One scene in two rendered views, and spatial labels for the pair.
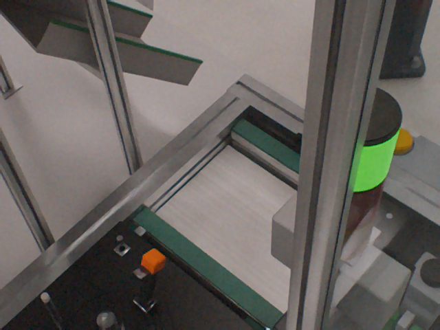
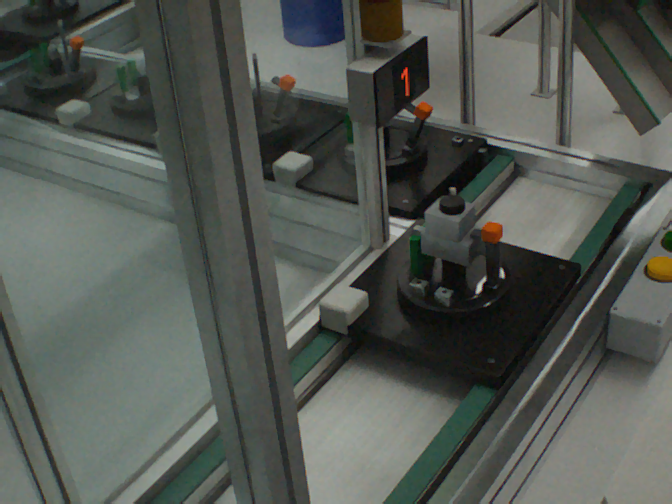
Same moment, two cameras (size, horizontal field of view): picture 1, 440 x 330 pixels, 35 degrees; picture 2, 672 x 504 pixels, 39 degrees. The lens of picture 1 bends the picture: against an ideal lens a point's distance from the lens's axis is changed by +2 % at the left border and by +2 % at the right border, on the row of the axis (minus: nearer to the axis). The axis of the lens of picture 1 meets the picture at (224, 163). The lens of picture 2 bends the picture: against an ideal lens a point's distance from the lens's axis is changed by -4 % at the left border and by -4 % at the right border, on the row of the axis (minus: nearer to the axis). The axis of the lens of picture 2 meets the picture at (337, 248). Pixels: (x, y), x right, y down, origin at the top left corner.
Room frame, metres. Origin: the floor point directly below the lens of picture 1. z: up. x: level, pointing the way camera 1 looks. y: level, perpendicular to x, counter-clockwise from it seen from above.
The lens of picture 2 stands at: (0.07, -1.14, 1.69)
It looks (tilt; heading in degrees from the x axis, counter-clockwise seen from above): 34 degrees down; 82
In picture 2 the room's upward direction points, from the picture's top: 6 degrees counter-clockwise
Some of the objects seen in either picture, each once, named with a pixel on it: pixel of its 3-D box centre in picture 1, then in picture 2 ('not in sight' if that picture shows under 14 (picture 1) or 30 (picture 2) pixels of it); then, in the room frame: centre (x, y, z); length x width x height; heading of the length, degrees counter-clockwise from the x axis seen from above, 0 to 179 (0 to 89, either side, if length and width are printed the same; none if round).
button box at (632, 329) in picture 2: not in sight; (659, 290); (0.60, -0.25, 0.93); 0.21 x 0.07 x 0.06; 46
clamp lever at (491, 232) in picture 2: not in sight; (486, 251); (0.36, -0.24, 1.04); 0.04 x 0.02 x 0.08; 136
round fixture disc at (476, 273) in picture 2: not in sight; (454, 281); (0.33, -0.21, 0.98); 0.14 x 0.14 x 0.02
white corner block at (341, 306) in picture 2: not in sight; (343, 309); (0.19, -0.22, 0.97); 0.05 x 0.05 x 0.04; 46
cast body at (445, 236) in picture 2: not in sight; (445, 224); (0.32, -0.21, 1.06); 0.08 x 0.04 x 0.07; 136
